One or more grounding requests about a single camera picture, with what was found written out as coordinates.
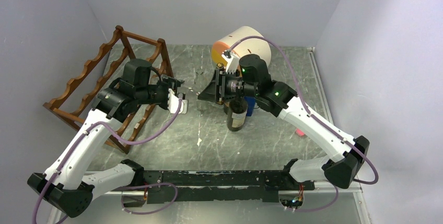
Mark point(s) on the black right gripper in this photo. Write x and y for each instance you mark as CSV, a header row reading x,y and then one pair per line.
x,y
217,90

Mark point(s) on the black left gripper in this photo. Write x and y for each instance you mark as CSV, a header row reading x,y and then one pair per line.
x,y
169,82

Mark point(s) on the clear glass wine bottle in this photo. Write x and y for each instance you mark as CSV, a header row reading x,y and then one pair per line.
x,y
193,88

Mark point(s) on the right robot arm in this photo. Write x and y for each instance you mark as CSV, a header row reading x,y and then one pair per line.
x,y
344,153

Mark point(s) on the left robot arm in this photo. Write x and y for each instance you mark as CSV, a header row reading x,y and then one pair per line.
x,y
65,184

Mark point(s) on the clear bottle with black cap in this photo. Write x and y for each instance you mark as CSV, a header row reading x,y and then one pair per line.
x,y
219,67

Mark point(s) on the dark green wine bottle front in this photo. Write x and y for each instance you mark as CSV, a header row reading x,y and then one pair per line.
x,y
236,114

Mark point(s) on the brown wooden wine rack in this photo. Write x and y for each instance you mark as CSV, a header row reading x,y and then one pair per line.
x,y
73,119

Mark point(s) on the blue bottle with silver cap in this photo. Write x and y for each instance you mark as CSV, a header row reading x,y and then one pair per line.
x,y
251,102

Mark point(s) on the cream orange yellow cylinder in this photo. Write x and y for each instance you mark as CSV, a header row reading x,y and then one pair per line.
x,y
250,46

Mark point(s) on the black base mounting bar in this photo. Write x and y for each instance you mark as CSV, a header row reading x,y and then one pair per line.
x,y
225,185

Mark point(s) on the pink eraser block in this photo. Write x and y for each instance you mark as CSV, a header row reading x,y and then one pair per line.
x,y
299,132

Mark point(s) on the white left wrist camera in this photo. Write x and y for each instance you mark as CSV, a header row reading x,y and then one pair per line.
x,y
177,103

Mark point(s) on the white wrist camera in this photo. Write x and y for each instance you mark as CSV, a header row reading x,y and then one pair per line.
x,y
232,60
177,103

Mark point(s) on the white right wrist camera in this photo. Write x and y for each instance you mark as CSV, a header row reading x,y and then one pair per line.
x,y
232,60

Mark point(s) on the aluminium frame rail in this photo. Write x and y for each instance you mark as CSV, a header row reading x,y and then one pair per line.
x,y
72,203

